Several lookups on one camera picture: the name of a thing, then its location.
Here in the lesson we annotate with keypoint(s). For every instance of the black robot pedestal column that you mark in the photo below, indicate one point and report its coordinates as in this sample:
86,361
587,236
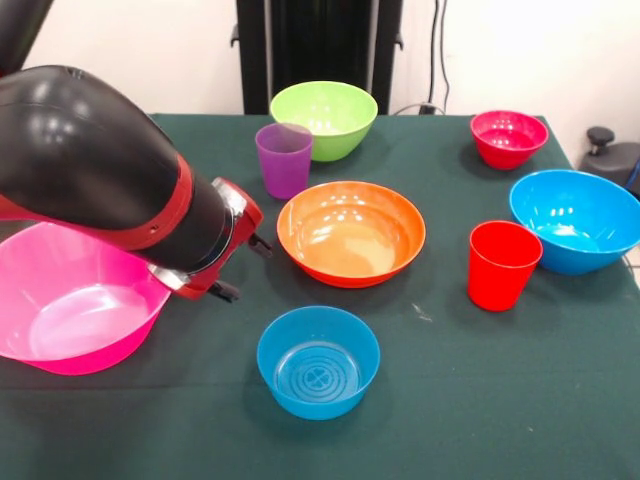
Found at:
310,50

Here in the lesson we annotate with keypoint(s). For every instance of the dark green tablecloth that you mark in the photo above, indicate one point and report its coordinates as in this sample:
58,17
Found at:
500,375

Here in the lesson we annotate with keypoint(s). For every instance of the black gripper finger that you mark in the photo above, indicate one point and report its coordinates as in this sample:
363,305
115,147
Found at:
261,245
226,291

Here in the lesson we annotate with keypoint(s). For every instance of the small red bowl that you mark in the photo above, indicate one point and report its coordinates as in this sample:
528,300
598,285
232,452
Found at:
507,145

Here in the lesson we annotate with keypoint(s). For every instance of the red cup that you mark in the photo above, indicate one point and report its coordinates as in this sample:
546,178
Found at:
500,280

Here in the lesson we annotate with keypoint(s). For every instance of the large blue bowl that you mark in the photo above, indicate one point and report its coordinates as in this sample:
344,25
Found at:
575,225

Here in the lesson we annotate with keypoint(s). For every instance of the black pedestal foot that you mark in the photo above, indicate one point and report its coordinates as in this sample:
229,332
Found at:
615,160

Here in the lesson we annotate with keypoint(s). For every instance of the purple cup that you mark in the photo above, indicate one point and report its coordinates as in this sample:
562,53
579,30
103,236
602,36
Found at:
285,165

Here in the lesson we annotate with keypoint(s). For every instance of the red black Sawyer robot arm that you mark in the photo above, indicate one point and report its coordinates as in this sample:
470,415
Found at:
100,165

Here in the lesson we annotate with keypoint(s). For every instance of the large pink bowl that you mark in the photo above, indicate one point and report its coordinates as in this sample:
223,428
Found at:
75,310

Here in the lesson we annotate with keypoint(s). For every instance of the orange bowl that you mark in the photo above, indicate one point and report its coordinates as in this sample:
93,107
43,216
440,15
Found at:
350,235

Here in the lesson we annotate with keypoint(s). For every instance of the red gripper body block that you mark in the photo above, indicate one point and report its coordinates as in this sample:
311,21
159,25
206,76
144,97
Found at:
235,250

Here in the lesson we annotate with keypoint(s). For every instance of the medium blue bowl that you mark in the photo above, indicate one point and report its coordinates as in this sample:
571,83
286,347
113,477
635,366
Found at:
318,365

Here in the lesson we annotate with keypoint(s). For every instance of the green bowl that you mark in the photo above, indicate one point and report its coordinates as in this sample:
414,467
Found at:
325,120

